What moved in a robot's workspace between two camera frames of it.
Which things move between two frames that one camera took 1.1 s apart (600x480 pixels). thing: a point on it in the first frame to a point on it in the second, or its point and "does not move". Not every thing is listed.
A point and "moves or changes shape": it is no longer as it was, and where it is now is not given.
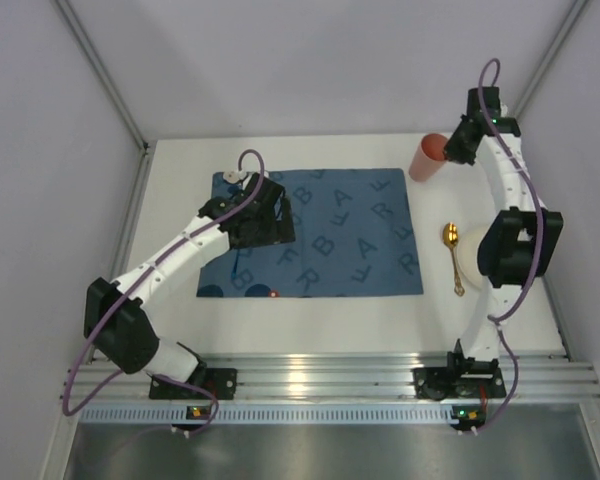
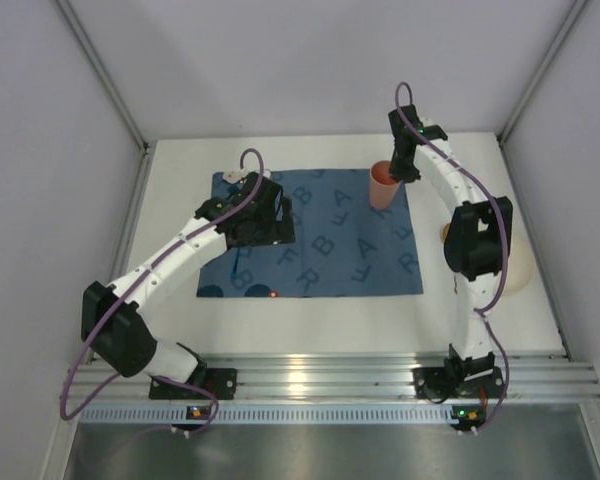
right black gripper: x=453 y=150 to x=405 y=167
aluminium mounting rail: x=338 y=376 does not move
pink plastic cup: x=429 y=157 moves or changes shape
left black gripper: x=278 y=215 does not move
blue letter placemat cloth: x=354 y=235 does not move
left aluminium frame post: x=101 y=72 does not move
